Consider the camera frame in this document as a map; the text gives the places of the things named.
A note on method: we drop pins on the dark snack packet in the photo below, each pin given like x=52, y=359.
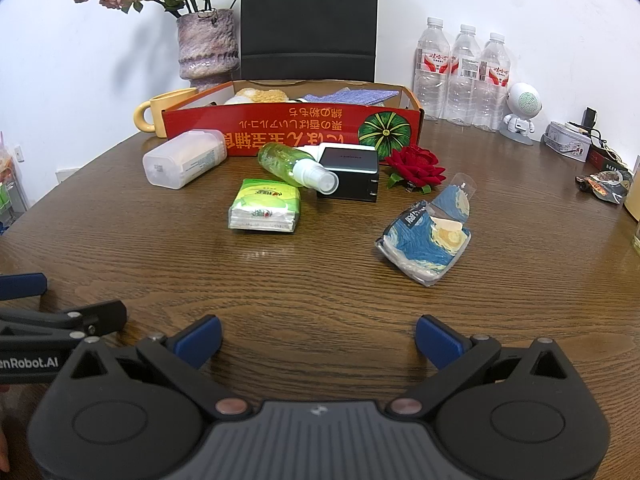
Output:
x=602, y=187

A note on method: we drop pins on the translucent white plastic box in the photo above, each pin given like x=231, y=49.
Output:
x=182, y=160

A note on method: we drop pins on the red cardboard box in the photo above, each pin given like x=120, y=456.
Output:
x=280, y=130

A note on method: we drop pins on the white and tan plush hamster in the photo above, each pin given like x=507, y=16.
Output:
x=260, y=96

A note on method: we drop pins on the red artificial rose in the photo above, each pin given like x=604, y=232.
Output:
x=415, y=165

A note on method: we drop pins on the blue swirl print tissue packet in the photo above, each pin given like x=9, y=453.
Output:
x=425, y=237

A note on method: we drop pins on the cream yellow jug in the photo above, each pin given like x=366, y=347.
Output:
x=634, y=195

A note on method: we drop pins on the yellow mug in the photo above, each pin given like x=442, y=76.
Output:
x=160, y=110

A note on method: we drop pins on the green spray bottle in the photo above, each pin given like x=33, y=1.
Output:
x=290, y=165

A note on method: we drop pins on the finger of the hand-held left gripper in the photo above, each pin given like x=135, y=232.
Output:
x=22, y=285
x=100, y=316

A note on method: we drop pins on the white robot figurine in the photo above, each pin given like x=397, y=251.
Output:
x=522, y=105

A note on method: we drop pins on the purple knitted cloth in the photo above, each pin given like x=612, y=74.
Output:
x=350, y=96

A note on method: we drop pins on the black charger block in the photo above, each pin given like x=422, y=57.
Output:
x=352, y=170

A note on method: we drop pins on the purple ceramic vase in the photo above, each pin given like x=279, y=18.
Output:
x=207, y=45

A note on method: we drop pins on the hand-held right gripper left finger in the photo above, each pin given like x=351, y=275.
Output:
x=200, y=340

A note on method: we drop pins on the green tissue packet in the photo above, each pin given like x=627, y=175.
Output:
x=265, y=205

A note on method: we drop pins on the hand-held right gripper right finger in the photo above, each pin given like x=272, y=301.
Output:
x=440, y=340

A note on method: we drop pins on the dark red box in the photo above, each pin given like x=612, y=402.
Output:
x=607, y=160

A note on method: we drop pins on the clear water bottle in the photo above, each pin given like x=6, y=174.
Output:
x=492, y=90
x=431, y=75
x=465, y=82

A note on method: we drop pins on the black chair back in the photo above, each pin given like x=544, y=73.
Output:
x=310, y=15

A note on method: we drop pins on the small black device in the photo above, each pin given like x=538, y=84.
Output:
x=590, y=116

